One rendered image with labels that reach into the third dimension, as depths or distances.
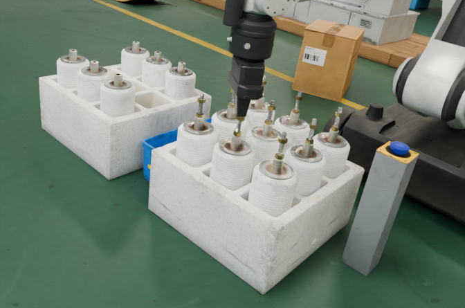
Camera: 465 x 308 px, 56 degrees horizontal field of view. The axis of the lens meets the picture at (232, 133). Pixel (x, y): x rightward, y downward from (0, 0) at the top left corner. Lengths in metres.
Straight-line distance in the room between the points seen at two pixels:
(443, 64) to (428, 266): 0.50
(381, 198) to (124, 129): 0.69
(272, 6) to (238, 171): 0.36
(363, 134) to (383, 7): 1.81
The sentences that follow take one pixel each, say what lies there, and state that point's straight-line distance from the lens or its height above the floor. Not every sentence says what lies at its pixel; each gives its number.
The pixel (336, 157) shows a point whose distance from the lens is 1.10.
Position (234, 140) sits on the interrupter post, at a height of 0.27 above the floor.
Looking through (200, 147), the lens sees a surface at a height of 0.22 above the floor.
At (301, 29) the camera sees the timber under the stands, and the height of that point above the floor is 0.05.
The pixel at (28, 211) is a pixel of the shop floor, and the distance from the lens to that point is 1.21.
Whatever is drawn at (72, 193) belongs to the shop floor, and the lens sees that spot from 1.26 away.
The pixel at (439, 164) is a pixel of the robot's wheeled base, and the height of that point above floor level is 0.18.
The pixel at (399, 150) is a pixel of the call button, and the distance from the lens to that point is 0.99.
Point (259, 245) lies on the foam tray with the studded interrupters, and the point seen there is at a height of 0.12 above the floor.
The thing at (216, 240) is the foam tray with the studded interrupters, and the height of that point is 0.05.
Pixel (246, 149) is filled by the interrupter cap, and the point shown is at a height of 0.25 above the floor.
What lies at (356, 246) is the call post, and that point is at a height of 0.07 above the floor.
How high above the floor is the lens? 0.72
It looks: 26 degrees down
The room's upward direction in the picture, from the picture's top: 9 degrees clockwise
